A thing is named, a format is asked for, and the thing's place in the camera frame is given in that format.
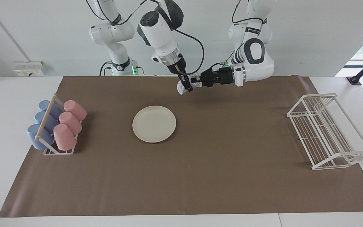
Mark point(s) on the round cream plate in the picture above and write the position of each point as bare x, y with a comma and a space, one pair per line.
154, 124

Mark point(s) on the pink plastic cup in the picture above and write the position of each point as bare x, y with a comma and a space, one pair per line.
75, 109
64, 137
70, 122

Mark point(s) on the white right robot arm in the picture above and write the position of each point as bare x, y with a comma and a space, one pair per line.
158, 34

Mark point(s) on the white power outlet box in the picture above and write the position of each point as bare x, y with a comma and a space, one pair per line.
27, 68

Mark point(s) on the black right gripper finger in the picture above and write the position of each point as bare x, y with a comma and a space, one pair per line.
189, 83
184, 85

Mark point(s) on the blue plastic cup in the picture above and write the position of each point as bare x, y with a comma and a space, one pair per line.
50, 122
34, 135
53, 109

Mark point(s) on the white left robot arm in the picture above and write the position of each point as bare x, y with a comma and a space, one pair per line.
260, 66

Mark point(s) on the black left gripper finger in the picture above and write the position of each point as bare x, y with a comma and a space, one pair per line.
208, 76
209, 83

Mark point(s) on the cup rack with wooden bar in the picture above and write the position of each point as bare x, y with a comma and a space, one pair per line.
46, 118

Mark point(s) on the brown table mat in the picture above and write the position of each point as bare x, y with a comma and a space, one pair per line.
216, 176

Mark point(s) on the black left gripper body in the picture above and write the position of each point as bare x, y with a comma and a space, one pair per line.
225, 76

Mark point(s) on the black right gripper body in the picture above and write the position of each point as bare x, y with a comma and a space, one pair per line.
180, 68

